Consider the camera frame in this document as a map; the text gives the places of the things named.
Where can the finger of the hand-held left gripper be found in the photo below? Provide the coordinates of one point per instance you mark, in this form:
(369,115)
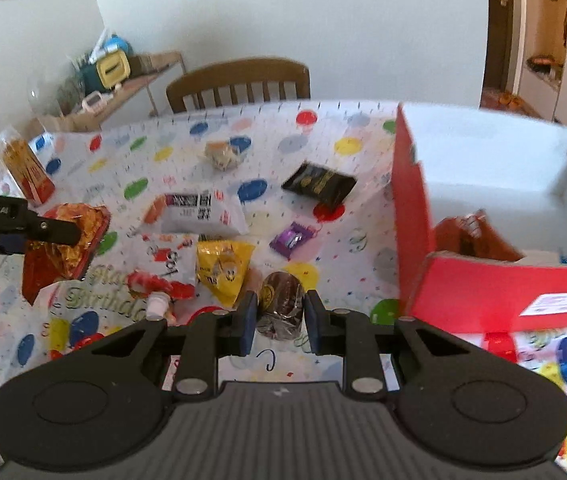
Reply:
(58,231)

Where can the balloon print tablecloth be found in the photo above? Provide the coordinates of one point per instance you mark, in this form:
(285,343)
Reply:
(283,130)

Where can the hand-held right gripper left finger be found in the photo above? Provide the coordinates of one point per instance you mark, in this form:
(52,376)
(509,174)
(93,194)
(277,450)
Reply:
(248,321)

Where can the orange snack packet black stripes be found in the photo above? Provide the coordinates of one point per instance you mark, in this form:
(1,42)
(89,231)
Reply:
(478,240)

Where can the white red snack packet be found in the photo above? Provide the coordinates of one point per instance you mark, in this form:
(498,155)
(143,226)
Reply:
(171,255)

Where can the purple wrapped candy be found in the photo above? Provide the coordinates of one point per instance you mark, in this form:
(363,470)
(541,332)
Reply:
(291,240)

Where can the wooden side table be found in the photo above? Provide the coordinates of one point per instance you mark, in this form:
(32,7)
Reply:
(133,87)

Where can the orange red snack bag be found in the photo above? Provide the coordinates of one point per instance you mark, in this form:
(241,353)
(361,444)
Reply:
(63,265)

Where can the white snack packet black print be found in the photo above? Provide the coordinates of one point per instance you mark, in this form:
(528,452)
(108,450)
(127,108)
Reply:
(186,222)

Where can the yellow snack packet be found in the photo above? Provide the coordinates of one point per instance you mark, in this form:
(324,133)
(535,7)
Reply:
(223,270)

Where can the wooden chair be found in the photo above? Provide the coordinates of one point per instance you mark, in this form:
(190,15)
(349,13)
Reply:
(236,80)

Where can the dark candy yellow print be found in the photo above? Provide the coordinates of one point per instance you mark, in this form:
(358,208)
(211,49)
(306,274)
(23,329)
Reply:
(281,300)

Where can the tall orange snack packet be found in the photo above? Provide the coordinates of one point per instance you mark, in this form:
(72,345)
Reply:
(25,170)

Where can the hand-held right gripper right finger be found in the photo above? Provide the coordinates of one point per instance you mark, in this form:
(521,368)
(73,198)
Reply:
(313,325)

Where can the red white wrapped snack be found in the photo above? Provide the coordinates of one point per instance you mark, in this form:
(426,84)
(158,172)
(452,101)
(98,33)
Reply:
(156,285)

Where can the red cardboard box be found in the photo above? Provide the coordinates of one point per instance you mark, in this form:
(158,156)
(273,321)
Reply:
(483,160)

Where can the small beige wrapped candy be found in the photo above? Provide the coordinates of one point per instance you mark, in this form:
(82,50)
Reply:
(222,156)

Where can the orange slippers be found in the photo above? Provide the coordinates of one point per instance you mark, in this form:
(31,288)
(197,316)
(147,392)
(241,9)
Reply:
(509,101)

